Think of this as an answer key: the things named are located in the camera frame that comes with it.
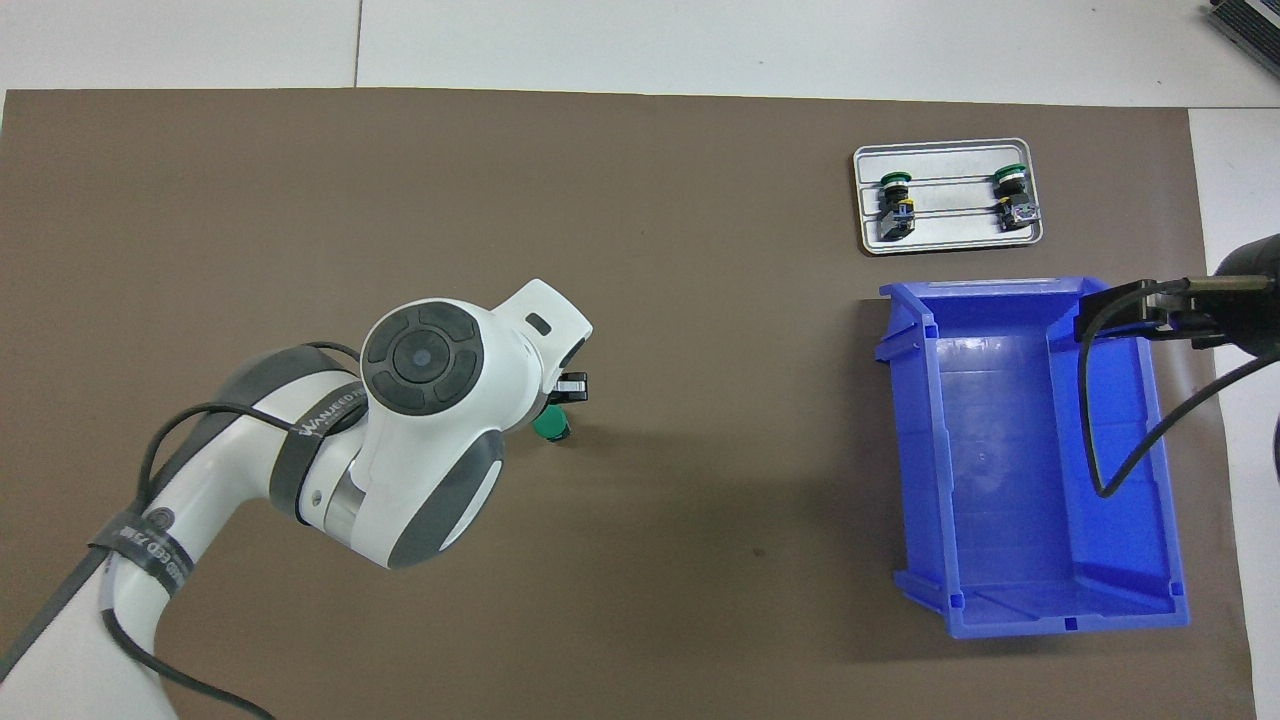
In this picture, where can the blue plastic storage bin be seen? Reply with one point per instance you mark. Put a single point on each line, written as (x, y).
(1000, 520)

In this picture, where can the silver metal tray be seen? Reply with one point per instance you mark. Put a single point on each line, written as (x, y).
(945, 155)

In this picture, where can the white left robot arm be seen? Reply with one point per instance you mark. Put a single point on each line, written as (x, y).
(500, 360)

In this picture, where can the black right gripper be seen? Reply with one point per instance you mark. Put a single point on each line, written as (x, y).
(1245, 315)

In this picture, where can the brown table mat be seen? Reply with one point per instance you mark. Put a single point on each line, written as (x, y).
(500, 200)

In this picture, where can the grey ribbed device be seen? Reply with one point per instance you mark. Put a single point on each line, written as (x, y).
(1255, 20)

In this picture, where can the green push button switch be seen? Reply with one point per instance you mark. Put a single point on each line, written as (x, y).
(1015, 205)
(553, 428)
(893, 205)

